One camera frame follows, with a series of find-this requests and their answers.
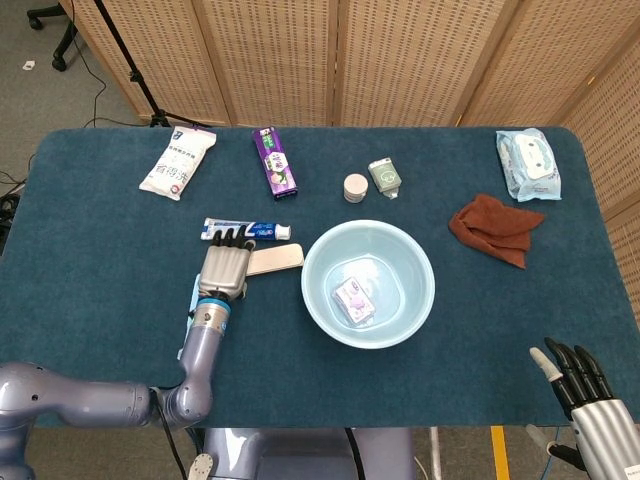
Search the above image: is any small green soap box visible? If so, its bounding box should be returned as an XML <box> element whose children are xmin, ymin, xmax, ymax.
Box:
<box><xmin>367</xmin><ymin>156</ymin><xmax>403</xmax><ymax>200</ymax></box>

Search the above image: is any cream pink toothbrush case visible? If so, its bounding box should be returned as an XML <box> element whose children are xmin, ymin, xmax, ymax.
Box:
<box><xmin>245</xmin><ymin>242</ymin><xmax>305</xmax><ymax>277</ymax></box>

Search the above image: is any light blue plastic basin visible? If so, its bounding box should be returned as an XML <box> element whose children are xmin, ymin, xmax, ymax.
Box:
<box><xmin>301</xmin><ymin>219</ymin><xmax>436</xmax><ymax>350</ymax></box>

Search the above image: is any purple floss pick box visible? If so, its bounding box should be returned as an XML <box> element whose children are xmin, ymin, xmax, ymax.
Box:
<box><xmin>332</xmin><ymin>279</ymin><xmax>376</xmax><ymax>326</ymax></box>

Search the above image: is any small cream jar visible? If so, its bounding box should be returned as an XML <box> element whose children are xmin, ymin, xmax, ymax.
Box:
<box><xmin>342</xmin><ymin>172</ymin><xmax>370</xmax><ymax>204</ymax></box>

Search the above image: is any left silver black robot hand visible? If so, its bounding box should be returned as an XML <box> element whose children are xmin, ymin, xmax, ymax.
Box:
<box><xmin>197</xmin><ymin>224</ymin><xmax>259</xmax><ymax>304</ymax></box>

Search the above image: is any dark blue table cloth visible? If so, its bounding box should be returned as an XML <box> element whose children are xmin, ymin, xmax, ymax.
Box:
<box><xmin>0</xmin><ymin>127</ymin><xmax>640</xmax><ymax>430</ymax></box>

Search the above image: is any black tripod stand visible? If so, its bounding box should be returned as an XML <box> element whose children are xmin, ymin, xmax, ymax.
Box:
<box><xmin>92</xmin><ymin>0</ymin><xmax>214</xmax><ymax>129</ymax></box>

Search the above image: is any white blue toothpaste tube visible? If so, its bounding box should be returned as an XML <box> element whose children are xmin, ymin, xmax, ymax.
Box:
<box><xmin>200</xmin><ymin>216</ymin><xmax>292</xmax><ymax>242</ymax></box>

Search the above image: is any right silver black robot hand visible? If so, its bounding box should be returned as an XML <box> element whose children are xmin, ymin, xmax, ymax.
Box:
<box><xmin>525</xmin><ymin>337</ymin><xmax>640</xmax><ymax>480</ymax></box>

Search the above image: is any white cloth packet bag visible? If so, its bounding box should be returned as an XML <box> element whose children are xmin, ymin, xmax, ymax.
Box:
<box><xmin>138</xmin><ymin>125</ymin><xmax>218</xmax><ymax>202</ymax></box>

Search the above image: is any grey-blue robot torso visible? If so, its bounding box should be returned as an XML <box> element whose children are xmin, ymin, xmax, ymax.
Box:
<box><xmin>189</xmin><ymin>427</ymin><xmax>416</xmax><ymax>480</ymax></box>

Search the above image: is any brown towel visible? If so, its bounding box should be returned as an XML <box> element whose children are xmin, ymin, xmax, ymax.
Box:
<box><xmin>448</xmin><ymin>193</ymin><xmax>546</xmax><ymax>270</ymax></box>

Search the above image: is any yellow floor tape strip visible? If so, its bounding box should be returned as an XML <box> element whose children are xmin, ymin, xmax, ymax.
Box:
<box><xmin>491</xmin><ymin>425</ymin><xmax>511</xmax><ymax>480</ymax></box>

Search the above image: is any light blue wet wipes pack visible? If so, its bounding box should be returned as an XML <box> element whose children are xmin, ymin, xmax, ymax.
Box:
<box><xmin>495</xmin><ymin>127</ymin><xmax>563</xmax><ymax>203</ymax></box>

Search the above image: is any woven folding screen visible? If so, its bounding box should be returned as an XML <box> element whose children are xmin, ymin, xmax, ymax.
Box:
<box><xmin>58</xmin><ymin>0</ymin><xmax>640</xmax><ymax>326</ymax></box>

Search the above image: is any light blue toothbrush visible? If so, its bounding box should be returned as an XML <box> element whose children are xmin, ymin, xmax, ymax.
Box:
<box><xmin>176</xmin><ymin>277</ymin><xmax>201</xmax><ymax>362</ymax></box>

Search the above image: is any black floor cable bundle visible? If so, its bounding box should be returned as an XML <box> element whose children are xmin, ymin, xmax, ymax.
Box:
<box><xmin>0</xmin><ymin>169</ymin><xmax>26</xmax><ymax>251</ymax></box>

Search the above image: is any black office chair base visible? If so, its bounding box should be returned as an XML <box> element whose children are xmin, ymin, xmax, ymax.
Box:
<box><xmin>27</xmin><ymin>0</ymin><xmax>79</xmax><ymax>72</ymax></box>

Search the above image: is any purple toothpaste carton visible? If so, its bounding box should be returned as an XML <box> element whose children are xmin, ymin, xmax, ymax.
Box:
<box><xmin>251</xmin><ymin>126</ymin><xmax>299</xmax><ymax>201</ymax></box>

